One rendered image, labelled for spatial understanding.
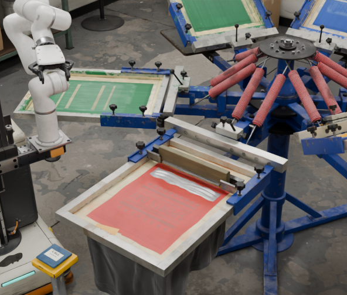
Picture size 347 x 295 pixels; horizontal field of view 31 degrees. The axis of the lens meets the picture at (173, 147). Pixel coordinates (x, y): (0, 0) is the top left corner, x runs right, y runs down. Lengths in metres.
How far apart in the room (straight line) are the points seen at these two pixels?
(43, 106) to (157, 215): 0.68
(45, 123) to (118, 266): 0.70
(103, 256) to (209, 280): 1.10
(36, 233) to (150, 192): 1.10
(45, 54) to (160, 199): 0.84
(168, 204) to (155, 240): 0.24
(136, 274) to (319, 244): 1.67
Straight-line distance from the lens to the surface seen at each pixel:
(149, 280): 2.65
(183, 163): 2.85
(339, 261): 3.95
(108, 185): 2.81
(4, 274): 3.49
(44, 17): 2.40
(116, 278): 2.79
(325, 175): 4.67
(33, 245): 3.62
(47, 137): 2.82
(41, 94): 2.71
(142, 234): 2.56
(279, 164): 2.86
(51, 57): 2.35
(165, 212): 2.66
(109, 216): 2.66
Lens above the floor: 2.61
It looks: 32 degrees down
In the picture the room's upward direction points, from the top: 1 degrees counter-clockwise
